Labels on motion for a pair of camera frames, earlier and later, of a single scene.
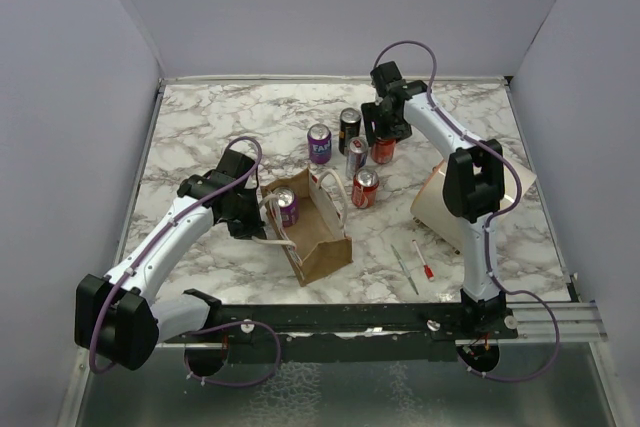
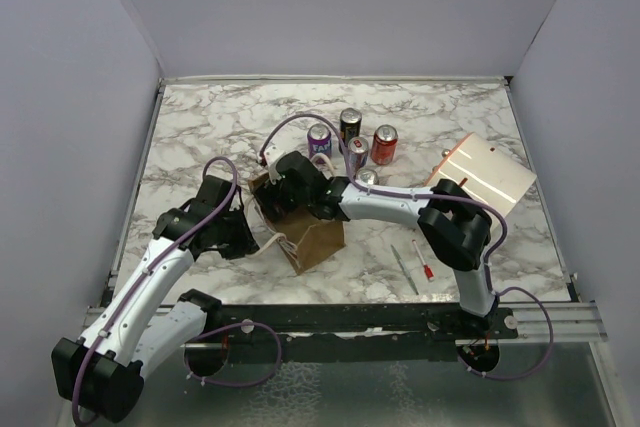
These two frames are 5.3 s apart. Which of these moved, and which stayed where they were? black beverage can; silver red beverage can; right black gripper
Moved: right black gripper
Stayed: black beverage can; silver red beverage can
